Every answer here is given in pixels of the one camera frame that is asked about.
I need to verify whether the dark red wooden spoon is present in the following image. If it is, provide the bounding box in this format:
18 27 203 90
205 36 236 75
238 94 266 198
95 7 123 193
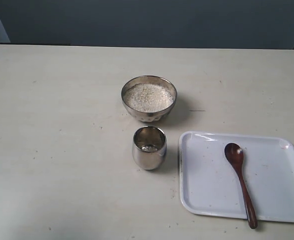
224 142 258 230

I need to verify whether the steel cup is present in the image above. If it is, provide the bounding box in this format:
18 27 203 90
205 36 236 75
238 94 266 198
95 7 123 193
132 126 167 171

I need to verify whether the steel bowl with rice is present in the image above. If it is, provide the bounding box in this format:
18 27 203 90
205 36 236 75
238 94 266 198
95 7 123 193
121 75 177 123

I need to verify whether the white plastic tray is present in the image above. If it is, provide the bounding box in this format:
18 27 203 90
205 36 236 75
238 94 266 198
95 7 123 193
179 131 294 223

